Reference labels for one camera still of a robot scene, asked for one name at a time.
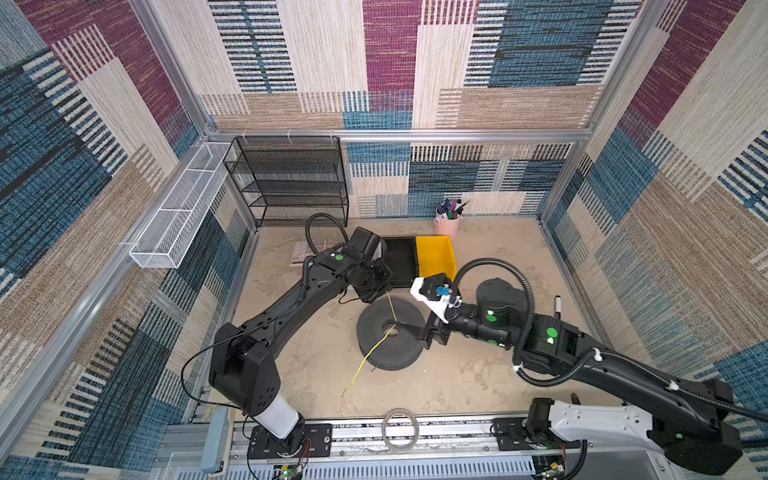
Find black wire mesh shelf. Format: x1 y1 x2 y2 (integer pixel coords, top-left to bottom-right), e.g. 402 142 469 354
223 136 350 227

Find pink metal pen bucket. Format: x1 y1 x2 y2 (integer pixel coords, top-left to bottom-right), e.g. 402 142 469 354
433 212 462 237

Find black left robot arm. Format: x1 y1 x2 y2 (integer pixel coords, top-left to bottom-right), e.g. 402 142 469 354
199 213 392 451

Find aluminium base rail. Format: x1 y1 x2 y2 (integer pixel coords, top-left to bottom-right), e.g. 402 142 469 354
155 410 661 480

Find clear coiled cable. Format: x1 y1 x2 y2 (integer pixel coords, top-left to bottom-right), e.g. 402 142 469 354
381 408 422 454

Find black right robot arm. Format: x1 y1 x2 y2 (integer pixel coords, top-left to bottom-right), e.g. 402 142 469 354
410 258 767 476

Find black plastic bin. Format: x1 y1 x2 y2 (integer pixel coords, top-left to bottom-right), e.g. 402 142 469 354
383 236 419 288

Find white wire mesh basket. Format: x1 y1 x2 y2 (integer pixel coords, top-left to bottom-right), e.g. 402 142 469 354
129 142 229 269

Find yellow plastic bin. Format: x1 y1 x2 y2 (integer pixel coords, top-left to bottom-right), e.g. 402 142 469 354
415 236 458 280

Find yellow cable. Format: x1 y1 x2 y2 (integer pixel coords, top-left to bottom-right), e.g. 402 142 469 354
340 290 400 398

